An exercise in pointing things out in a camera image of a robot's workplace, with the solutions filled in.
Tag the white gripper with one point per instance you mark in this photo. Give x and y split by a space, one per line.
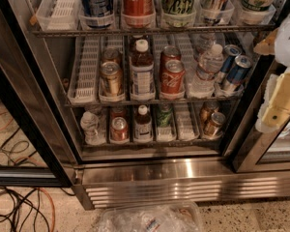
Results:
289 45

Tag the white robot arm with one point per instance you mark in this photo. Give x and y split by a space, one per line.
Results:
282 43

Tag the front blue energy can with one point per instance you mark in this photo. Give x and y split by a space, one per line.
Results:
237 74

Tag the blue energy can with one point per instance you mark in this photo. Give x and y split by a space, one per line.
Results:
237 74
230 51

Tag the rear blue energy can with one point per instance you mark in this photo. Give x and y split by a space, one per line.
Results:
230 51

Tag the rear gold can bottom shelf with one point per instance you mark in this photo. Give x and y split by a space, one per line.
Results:
207 109

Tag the gold can shelf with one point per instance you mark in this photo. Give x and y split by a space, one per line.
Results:
207 109
213 126

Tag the rear water bottle middle shelf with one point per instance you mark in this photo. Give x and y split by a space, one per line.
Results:
204 42

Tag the front gold can bottom shelf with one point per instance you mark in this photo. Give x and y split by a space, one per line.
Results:
213 126

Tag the blue red can top shelf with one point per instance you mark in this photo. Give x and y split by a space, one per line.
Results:
212 9

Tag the front red cola can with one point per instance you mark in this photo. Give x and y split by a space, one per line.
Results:
171 78

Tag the rear red cola can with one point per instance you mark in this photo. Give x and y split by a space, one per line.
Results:
169 52

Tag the green can bottom shelf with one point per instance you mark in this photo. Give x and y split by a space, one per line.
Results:
164 115

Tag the tea bottle bottom shelf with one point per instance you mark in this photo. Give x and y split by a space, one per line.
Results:
142 124

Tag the red cola can top shelf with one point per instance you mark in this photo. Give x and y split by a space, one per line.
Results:
137 13

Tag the front orange can middle shelf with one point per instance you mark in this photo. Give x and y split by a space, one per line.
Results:
111 79

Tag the orange can shelf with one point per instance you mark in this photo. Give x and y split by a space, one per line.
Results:
111 79
111 54

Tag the rear orange can middle shelf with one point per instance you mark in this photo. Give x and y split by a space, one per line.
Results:
111 54

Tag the red can bottom shelf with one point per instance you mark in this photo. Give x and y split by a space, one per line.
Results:
119 129

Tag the empty white tray middle shelf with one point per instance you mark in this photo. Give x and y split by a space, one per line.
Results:
83 82

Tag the empty white tray shelf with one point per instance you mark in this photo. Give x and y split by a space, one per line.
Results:
83 82
58 15

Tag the dark blue can top shelf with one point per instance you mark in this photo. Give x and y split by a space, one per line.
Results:
98 12

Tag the crumpled water bottle bottom shelf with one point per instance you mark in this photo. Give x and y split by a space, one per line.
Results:
94 128

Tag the steel fridge base grille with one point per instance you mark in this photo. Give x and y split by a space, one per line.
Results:
119 184

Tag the empty white tray top shelf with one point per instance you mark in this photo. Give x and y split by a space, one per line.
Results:
58 15

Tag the open fridge door left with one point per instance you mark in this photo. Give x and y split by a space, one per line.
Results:
34 79

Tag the front clear water bottle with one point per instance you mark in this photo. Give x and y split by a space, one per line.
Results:
208 65

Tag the front brown tea bottle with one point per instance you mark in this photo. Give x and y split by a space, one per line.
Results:
142 69

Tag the clear plastic bin on floor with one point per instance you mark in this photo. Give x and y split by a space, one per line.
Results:
180 216

